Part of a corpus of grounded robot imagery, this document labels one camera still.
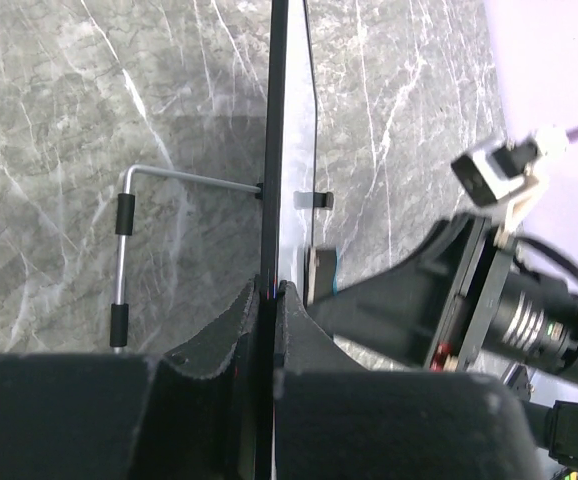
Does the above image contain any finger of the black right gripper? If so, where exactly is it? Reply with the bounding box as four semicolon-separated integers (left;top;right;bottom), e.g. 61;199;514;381
304;246;335;305
306;249;450;369

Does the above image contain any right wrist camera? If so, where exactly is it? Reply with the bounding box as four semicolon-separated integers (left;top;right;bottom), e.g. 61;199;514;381
451;126;569;233

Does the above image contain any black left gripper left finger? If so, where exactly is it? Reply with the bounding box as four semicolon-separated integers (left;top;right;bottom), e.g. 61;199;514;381
0;284;259;479

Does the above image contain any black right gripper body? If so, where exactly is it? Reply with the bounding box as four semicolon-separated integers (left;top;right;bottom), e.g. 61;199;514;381
408;212;512;370

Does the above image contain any blue whiteboard eraser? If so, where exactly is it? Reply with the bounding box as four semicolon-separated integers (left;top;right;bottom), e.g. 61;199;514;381
331;248;340;295

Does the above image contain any black framed whiteboard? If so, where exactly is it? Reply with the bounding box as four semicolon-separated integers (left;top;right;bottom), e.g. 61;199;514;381
109;0;335;480

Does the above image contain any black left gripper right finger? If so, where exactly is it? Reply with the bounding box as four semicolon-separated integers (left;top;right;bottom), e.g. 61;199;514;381
273;282;542;479

